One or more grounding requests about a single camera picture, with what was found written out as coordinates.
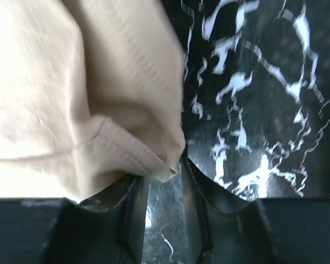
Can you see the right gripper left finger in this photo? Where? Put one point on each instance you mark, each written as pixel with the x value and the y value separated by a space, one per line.
pixel 59 231

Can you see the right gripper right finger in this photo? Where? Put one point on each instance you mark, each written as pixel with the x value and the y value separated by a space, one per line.
pixel 223 228

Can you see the beige t shirt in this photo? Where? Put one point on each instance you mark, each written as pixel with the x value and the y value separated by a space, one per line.
pixel 89 91

